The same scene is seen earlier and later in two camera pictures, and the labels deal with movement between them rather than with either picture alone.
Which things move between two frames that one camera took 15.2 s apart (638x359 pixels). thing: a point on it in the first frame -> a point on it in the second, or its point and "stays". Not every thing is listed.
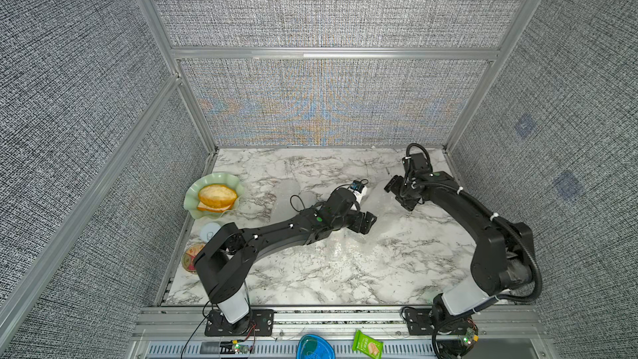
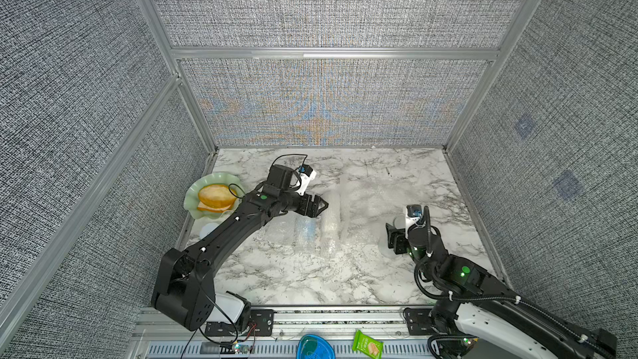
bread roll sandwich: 216,198 stays
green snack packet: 367,345 stays
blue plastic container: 315,346 stays
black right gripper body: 403,191 -> 398,238
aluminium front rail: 177,332 stays
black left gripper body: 354,221 -> 301,205
